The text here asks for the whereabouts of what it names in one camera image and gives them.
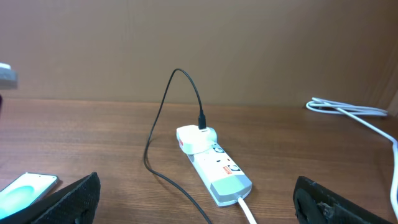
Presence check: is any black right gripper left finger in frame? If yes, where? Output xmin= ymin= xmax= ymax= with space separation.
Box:
xmin=1 ymin=172 xmax=101 ymax=224

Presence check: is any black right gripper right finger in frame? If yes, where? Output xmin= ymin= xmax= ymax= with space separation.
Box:
xmin=293 ymin=176 xmax=391 ymax=224

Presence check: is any teal screen Galaxy smartphone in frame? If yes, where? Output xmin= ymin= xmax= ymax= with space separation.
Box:
xmin=1 ymin=172 xmax=58 ymax=219

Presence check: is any black USB-C charging cable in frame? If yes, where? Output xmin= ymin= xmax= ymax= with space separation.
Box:
xmin=143 ymin=68 xmax=213 ymax=224

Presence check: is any white USB charger plug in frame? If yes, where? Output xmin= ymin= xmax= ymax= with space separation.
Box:
xmin=176 ymin=125 xmax=218 ymax=155

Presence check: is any white power strip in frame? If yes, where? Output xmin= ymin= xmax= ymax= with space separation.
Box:
xmin=188 ymin=143 xmax=252 ymax=207

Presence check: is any white power strip cord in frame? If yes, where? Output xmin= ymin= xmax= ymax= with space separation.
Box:
xmin=237 ymin=96 xmax=398 ymax=224

